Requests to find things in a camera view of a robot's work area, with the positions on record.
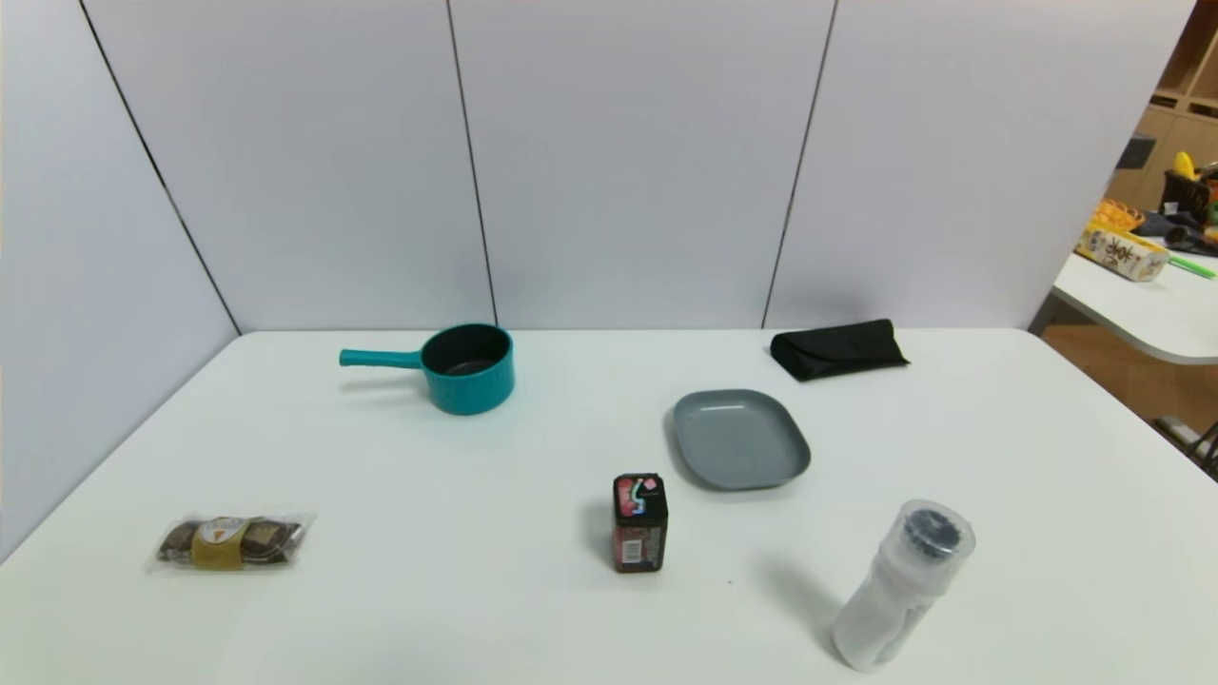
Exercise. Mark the green stick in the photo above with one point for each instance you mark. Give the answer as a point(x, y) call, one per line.
point(1193, 266)

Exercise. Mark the clear plastic water bottle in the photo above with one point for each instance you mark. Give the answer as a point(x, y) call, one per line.
point(894, 590)

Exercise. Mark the printed yellow cardboard box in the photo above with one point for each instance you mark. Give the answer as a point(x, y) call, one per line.
point(1121, 253)

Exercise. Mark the wooden shelf unit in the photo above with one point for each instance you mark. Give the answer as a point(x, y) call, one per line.
point(1175, 119)

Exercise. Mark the black chair base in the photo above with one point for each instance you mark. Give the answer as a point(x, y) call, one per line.
point(1201, 445)

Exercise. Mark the black fabric pouch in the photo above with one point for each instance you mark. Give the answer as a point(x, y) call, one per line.
point(839, 348)

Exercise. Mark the black and red small box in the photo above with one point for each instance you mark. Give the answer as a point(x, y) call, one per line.
point(639, 533)

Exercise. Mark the white side table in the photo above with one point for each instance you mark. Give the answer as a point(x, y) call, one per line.
point(1142, 309)

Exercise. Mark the clear wrapped snack packet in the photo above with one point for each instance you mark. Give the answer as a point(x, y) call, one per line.
point(224, 542)

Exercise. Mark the dark blue panel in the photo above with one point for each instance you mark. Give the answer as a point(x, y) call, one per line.
point(1136, 152)

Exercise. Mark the yellow toy object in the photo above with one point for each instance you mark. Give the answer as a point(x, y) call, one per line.
point(1184, 166)

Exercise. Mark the grey square dish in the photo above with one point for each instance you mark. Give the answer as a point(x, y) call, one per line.
point(740, 440)

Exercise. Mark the orange plastic basket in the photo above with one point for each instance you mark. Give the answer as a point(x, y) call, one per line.
point(1118, 214)

